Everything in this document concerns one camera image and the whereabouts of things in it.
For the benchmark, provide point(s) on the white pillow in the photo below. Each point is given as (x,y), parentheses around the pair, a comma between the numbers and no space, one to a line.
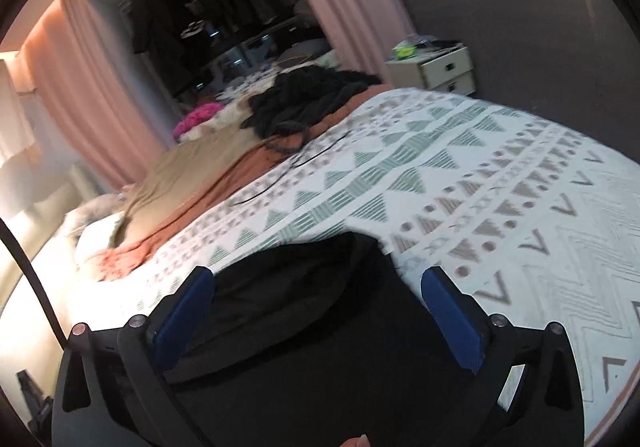
(100,242)

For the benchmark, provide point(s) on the tan and orange duvet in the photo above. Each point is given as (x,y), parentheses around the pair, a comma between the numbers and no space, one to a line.
(200,167)

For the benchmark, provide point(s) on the white sheer curtain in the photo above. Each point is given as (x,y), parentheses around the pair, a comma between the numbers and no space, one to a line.
(15,122)

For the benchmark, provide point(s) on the black T-shirt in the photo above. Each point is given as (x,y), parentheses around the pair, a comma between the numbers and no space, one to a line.
(300,327)

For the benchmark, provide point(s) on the dark grey cushion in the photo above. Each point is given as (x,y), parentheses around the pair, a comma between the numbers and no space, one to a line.
(300,56)

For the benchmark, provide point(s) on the pile of dark clothes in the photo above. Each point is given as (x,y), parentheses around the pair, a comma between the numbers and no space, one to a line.
(300,97)

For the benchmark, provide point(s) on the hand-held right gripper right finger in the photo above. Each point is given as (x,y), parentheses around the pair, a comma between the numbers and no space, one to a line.
(450,317)

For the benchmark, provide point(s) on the white nightstand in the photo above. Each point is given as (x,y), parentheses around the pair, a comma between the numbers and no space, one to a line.
(445,72)

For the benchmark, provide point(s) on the rack of hanging dark clothes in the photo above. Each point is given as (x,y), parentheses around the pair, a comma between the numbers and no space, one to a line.
(155,27)

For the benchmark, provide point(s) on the beige bed headboard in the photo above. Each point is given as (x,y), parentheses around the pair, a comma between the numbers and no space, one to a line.
(40,237)

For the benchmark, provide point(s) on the black flat device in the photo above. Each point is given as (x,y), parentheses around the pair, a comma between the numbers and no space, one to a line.
(445,44)

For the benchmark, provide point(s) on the pink fluffy item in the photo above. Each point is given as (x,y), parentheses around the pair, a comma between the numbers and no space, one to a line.
(195,119)

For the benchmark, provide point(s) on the person's right hand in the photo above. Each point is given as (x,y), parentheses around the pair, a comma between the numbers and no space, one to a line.
(357,442)

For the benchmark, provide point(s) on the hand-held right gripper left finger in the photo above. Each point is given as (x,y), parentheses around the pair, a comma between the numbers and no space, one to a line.
(180,322)

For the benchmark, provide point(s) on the white patterned blanket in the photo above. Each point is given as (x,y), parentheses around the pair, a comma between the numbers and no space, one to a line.
(450,167)

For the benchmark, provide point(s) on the green item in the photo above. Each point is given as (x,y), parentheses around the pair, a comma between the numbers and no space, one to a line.
(405,49)

